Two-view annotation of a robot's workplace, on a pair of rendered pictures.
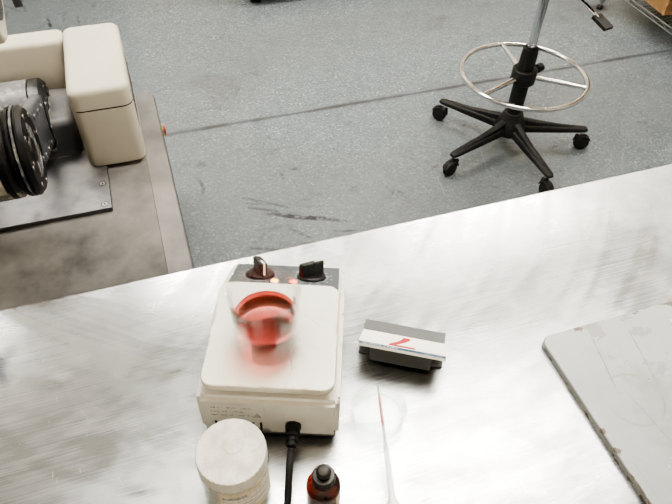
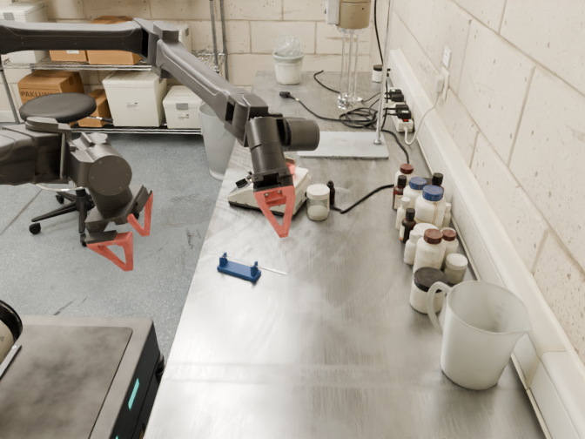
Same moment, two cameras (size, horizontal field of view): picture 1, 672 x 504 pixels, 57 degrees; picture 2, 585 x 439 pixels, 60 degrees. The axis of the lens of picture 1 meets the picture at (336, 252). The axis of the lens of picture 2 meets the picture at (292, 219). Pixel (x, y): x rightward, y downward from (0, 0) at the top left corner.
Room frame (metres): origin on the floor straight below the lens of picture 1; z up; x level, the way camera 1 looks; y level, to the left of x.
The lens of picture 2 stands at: (-0.13, 1.16, 1.47)
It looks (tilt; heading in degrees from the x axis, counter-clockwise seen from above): 33 degrees down; 291
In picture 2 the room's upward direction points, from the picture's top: straight up
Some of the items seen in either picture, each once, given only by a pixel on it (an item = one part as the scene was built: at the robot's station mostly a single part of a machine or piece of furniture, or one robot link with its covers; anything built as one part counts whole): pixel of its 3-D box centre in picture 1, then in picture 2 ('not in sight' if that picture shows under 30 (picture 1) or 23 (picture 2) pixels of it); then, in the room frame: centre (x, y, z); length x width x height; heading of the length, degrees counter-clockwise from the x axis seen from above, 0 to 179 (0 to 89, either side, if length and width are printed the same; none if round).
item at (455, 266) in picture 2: not in sight; (454, 268); (-0.14, 0.22, 0.78); 0.05 x 0.05 x 0.05
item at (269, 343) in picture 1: (264, 320); (285, 163); (0.32, 0.06, 0.88); 0.07 x 0.06 x 0.08; 157
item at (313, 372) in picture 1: (273, 334); (281, 176); (0.34, 0.06, 0.83); 0.12 x 0.12 x 0.01; 89
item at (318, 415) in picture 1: (278, 338); (272, 188); (0.37, 0.06, 0.79); 0.22 x 0.13 x 0.08; 179
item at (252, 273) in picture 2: not in sight; (238, 265); (0.31, 0.37, 0.77); 0.10 x 0.03 x 0.04; 177
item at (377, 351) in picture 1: (403, 339); not in sight; (0.38, -0.07, 0.77); 0.09 x 0.06 x 0.04; 79
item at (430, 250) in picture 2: not in sight; (429, 253); (-0.08, 0.22, 0.80); 0.06 x 0.06 x 0.11
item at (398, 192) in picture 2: not in sight; (400, 192); (0.03, -0.04, 0.80); 0.04 x 0.04 x 0.10
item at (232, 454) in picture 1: (235, 471); (318, 202); (0.23, 0.08, 0.79); 0.06 x 0.06 x 0.08
